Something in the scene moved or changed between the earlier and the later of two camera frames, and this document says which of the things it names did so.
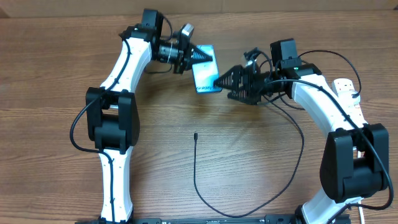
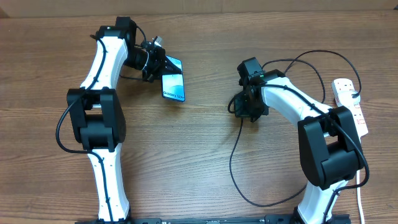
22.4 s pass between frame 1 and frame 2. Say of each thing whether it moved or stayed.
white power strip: stayed
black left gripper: moved
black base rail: stayed
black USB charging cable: moved
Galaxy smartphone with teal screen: moved
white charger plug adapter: stayed
